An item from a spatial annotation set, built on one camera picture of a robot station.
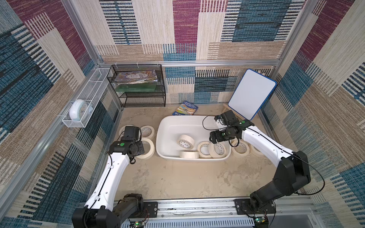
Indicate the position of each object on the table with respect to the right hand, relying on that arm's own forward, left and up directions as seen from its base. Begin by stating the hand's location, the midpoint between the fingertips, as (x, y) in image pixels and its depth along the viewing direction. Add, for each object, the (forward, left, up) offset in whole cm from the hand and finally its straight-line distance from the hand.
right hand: (215, 135), depth 86 cm
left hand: (-9, +45, +2) cm, 46 cm away
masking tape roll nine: (-3, +7, -12) cm, 14 cm away
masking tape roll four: (-3, -18, -13) cm, 23 cm away
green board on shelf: (+29, +50, +15) cm, 59 cm away
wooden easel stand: (+24, -17, -5) cm, 29 cm away
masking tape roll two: (+12, +46, -12) cm, 49 cm away
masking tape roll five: (-14, +40, +3) cm, 42 cm away
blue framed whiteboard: (+24, -25, +13) cm, 37 cm away
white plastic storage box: (+17, +30, -15) cm, 37 cm away
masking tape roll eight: (-9, +16, -5) cm, 19 cm away
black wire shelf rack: (+41, +55, -7) cm, 69 cm away
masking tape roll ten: (-3, -3, -12) cm, 13 cm away
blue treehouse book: (+32, +18, -10) cm, 38 cm away
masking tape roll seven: (-2, +18, -3) cm, 18 cm away
